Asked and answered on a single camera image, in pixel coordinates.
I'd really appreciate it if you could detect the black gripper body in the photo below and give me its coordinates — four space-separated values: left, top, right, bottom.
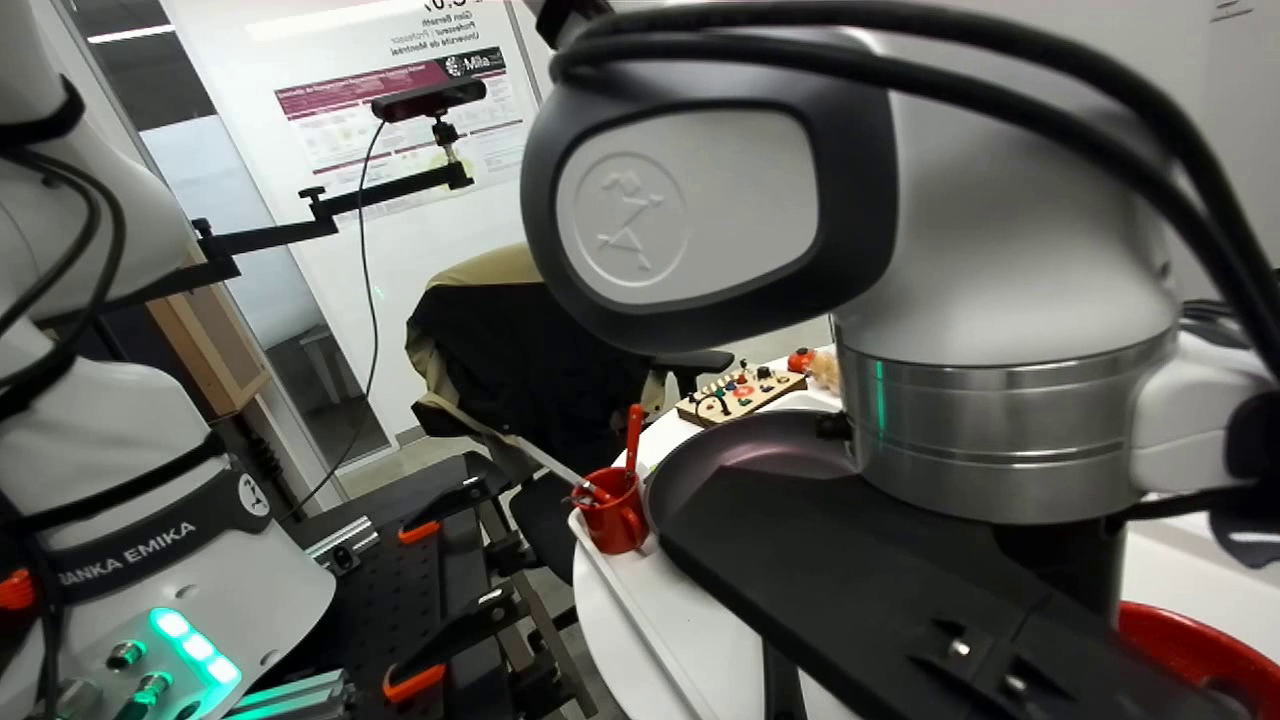
650 462 1256 720

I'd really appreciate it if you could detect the red bowl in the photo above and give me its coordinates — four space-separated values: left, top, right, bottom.
1113 597 1280 720

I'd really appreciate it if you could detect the colourful patterned box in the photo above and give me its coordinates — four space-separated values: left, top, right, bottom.
670 359 814 430

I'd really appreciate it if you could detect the white tray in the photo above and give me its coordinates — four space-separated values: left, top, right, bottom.
564 394 872 720

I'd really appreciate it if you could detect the red utensil cup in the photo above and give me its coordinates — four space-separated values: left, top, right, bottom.
567 455 655 561

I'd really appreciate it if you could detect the orange spatula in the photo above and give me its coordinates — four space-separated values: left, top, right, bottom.
614 401 650 473

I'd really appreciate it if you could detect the black chair with beige jacket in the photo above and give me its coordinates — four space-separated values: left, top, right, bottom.
401 240 696 477

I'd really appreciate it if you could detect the black mounting workbench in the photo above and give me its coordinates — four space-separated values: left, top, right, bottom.
236 453 630 720

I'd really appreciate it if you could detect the pale green metal bar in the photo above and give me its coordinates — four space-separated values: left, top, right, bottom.
222 665 355 720

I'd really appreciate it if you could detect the wooden plank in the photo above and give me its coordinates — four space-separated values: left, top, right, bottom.
141 279 273 424

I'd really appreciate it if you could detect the white poster with maroon banner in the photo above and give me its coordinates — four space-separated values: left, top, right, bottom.
195 0 550 444

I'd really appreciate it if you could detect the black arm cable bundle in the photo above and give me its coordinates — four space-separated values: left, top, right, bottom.
537 0 1280 383

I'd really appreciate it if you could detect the orange handled black clamp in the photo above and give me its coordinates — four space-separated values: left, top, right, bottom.
374 585 537 712
392 477 537 565

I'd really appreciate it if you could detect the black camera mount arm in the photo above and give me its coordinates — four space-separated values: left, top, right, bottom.
188 124 480 263

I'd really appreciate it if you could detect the black stereo camera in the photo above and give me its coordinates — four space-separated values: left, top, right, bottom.
369 77 492 127

